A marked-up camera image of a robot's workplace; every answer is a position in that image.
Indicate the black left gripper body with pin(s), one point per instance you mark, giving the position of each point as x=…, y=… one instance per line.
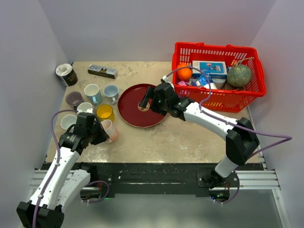
x=97, y=134

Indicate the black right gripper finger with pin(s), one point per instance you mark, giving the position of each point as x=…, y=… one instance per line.
x=150, y=93
x=144, y=103

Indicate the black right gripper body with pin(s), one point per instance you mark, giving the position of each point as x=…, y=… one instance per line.
x=159, y=107

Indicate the pink mug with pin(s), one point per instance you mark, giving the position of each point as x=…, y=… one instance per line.
x=110, y=130

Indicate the yellow mug black handle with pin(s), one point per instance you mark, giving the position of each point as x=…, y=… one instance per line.
x=105, y=112

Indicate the dark teal faceted mug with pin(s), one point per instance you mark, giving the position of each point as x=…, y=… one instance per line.
x=85, y=107

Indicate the blue mug white base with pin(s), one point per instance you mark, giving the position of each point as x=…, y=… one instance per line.
x=67, y=121

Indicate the grey footed mug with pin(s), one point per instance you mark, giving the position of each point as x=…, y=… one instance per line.
x=111, y=92

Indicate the lilac mug black handle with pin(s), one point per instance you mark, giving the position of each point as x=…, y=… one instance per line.
x=74, y=99

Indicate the light blue faceted mug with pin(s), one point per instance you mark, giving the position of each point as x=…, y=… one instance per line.
x=93, y=93

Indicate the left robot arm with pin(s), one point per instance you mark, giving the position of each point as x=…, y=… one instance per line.
x=46, y=207

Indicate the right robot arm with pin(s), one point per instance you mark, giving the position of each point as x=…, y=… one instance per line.
x=240, y=139

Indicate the orange ball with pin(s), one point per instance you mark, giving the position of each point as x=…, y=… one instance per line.
x=184, y=73

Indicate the blue white bottle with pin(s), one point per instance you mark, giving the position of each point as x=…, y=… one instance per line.
x=205, y=80

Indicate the silver black rectangular box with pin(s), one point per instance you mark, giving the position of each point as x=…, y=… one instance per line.
x=102, y=71

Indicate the blue white product box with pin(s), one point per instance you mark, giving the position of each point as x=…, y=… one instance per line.
x=217, y=69

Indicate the black face tissue roll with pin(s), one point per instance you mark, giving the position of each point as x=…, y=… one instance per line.
x=66, y=74

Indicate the red plastic shopping basket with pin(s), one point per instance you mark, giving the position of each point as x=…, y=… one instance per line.
x=225, y=98

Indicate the green melon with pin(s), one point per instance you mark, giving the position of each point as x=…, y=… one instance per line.
x=239, y=76

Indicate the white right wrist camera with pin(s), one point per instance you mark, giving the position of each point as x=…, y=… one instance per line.
x=165, y=79

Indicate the aluminium frame rail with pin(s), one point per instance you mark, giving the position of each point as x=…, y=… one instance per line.
x=247, y=176

